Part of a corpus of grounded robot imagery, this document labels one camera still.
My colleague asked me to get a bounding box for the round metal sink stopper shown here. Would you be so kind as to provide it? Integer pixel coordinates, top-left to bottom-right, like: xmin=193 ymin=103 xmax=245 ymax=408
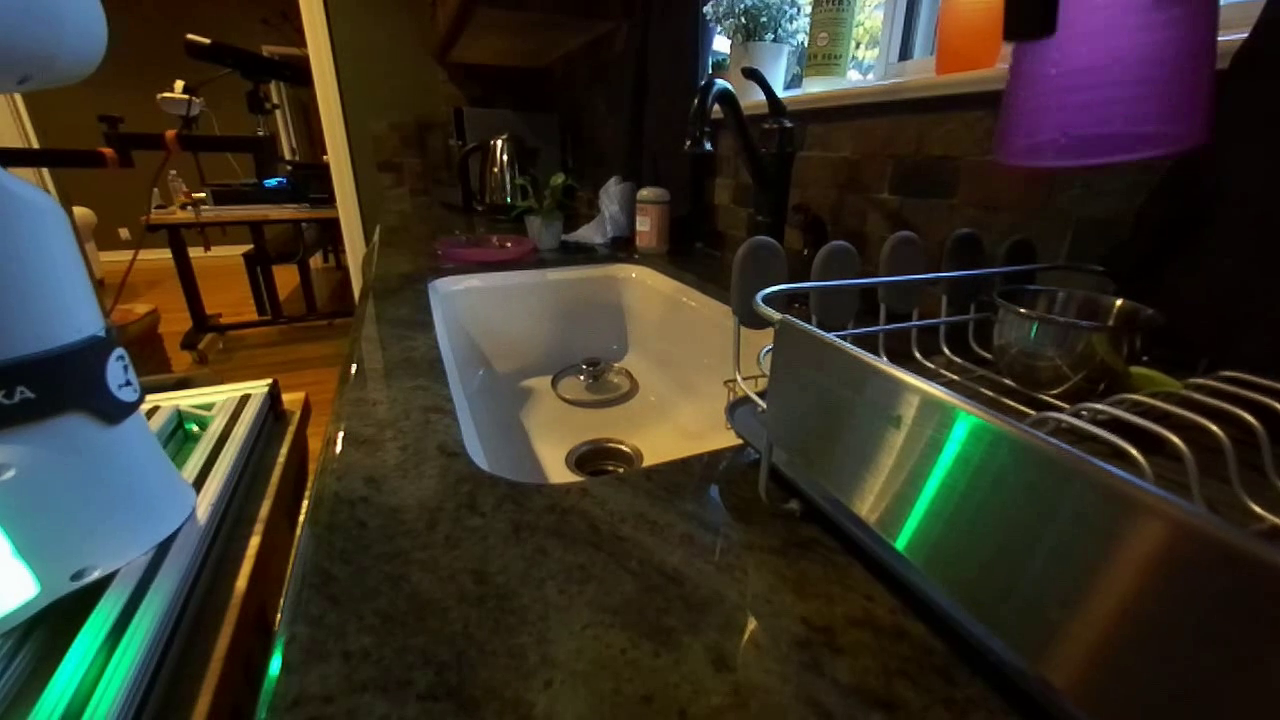
xmin=548 ymin=354 xmax=644 ymax=412

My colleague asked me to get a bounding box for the kitchen window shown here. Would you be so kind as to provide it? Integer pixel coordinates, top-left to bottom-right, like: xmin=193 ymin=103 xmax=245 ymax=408
xmin=705 ymin=0 xmax=1272 ymax=112

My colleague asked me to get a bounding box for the purple bowl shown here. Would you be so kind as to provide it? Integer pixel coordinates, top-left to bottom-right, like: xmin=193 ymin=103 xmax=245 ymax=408
xmin=431 ymin=233 xmax=545 ymax=271

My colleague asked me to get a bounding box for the soap bottle orange label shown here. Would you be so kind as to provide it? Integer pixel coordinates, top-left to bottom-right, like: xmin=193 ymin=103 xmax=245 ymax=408
xmin=632 ymin=184 xmax=674 ymax=260

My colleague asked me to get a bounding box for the green leafy potted plant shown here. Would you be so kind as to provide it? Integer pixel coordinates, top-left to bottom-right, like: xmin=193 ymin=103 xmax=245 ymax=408
xmin=522 ymin=168 xmax=580 ymax=256

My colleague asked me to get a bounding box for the blue dish rack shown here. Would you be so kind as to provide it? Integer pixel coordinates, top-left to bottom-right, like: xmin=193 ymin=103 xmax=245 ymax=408
xmin=724 ymin=233 xmax=1280 ymax=720

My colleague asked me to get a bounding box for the dark bronze faucet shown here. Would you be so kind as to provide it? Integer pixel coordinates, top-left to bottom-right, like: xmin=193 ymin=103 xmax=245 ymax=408
xmin=681 ymin=61 xmax=803 ymax=288

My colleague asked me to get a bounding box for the white kitchen sink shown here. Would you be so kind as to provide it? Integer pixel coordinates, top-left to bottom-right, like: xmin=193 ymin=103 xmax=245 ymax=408
xmin=422 ymin=260 xmax=781 ymax=491

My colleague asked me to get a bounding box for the white pot with plant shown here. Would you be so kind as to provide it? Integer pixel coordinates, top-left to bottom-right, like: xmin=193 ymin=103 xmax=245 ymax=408
xmin=717 ymin=0 xmax=806 ymax=98

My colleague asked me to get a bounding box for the tall bottle green label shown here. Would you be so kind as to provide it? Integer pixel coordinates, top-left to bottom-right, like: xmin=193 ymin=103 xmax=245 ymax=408
xmin=803 ymin=0 xmax=861 ymax=81

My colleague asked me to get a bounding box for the dark wooden table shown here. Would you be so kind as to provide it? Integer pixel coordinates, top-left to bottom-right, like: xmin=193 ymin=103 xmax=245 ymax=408
xmin=136 ymin=196 xmax=355 ymax=358

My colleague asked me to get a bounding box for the metal sink drain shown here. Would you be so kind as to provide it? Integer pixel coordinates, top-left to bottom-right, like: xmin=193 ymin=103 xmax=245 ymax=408
xmin=560 ymin=436 xmax=648 ymax=485

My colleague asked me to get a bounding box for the orange plastic cup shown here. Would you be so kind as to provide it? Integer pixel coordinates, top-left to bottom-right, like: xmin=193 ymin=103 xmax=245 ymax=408
xmin=933 ymin=0 xmax=1012 ymax=81

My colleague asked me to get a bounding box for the metal kettle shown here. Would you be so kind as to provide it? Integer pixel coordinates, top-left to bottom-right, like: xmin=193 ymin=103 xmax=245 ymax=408
xmin=455 ymin=130 xmax=530 ymax=225

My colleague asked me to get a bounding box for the purple plastic cup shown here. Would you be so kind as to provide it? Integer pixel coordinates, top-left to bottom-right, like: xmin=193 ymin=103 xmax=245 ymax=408
xmin=992 ymin=0 xmax=1224 ymax=173

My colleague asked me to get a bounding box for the black camera stand rig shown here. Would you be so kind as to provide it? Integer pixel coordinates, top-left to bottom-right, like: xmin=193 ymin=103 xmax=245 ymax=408
xmin=0 ymin=30 xmax=335 ymax=204

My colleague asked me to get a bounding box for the striped white cloth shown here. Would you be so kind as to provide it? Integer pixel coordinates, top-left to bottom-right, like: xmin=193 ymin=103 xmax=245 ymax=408
xmin=565 ymin=173 xmax=638 ymax=252

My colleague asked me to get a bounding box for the glass cup in rack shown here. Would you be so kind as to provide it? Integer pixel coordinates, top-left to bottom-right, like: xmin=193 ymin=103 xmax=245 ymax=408
xmin=989 ymin=275 xmax=1166 ymax=405

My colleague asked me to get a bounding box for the metal robot base platform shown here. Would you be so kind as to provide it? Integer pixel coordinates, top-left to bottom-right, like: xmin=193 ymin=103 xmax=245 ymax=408
xmin=0 ymin=375 xmax=315 ymax=720

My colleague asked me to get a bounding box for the cardboard box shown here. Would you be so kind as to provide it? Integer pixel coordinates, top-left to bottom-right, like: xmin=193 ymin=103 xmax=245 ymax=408
xmin=106 ymin=299 xmax=180 ymax=379

